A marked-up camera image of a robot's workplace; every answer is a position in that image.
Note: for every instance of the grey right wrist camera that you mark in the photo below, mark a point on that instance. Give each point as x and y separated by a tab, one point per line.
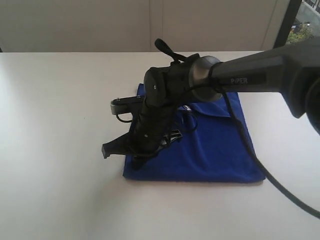
126	105

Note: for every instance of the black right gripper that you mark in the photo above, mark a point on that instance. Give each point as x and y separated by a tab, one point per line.
166	88

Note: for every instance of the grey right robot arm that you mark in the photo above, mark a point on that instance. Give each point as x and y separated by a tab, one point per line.
291	70

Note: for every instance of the black window frame post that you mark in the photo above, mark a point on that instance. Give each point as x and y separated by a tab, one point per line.
287	22

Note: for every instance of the blue microfiber towel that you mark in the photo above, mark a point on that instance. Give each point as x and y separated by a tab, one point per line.
211	151

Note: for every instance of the green tree outside window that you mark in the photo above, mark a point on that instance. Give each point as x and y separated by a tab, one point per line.
300	33

